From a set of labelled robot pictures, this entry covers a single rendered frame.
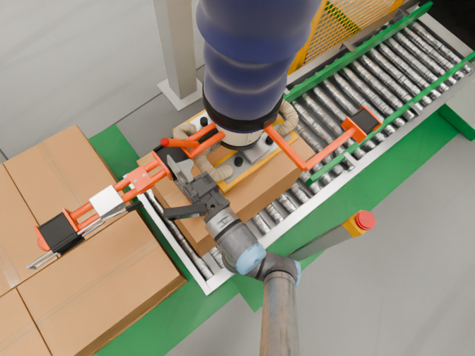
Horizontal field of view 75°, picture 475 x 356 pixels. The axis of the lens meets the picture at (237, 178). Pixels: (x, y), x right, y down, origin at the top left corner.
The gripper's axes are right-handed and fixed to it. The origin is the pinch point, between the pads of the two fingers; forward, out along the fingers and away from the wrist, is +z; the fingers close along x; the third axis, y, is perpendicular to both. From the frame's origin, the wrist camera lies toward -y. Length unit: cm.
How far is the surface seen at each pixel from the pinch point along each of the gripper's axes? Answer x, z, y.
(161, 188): -28.2, 6.7, -2.7
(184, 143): 6.4, 0.4, 6.5
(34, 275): -69, 22, -67
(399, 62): -69, 2, 172
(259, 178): -28.2, -12.7, 29.4
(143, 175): 1.8, 1.3, -7.2
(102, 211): 1.6, -1.0, -21.0
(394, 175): -123, -53, 148
